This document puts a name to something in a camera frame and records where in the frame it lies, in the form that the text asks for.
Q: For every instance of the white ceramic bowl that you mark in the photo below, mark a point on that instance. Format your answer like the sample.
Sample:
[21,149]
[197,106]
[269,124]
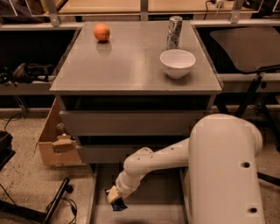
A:
[177,63]

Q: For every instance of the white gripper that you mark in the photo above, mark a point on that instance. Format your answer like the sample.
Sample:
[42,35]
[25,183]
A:
[122,186]

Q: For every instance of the grey open bottom drawer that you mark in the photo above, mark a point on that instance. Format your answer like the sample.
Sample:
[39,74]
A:
[160,199]

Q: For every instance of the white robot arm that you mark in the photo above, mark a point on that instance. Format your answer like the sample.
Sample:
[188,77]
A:
[220,154]

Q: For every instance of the grey top drawer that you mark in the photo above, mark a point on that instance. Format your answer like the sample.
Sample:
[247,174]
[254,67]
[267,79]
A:
[130,123]

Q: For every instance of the silver drink can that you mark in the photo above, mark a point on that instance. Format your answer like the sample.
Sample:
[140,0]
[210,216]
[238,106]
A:
[174,30]

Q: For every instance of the black office chair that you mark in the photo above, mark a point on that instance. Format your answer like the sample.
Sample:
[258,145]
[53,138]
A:
[252,50]

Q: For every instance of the dark blue rxbar wrapper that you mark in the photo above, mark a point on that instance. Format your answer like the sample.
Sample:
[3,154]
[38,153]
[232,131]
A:
[117,205]

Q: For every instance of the orange fruit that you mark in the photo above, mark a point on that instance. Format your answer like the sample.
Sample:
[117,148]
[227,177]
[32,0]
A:
[102,32]

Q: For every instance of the black headphones on shelf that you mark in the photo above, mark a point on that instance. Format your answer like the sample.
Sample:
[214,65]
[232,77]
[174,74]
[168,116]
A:
[30,72]

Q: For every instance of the open cardboard box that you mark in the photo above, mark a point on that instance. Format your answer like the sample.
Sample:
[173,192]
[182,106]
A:
[55,146]

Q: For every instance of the grey middle drawer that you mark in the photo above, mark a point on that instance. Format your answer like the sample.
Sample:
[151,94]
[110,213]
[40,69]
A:
[108,155]

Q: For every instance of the grey drawer cabinet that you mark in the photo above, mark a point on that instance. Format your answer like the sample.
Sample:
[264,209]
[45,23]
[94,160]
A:
[129,64]

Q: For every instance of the black equipment at left edge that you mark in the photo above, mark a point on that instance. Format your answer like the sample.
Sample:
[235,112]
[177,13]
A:
[6,151]

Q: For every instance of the black stand with cable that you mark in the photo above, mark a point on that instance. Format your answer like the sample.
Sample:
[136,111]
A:
[34,216]

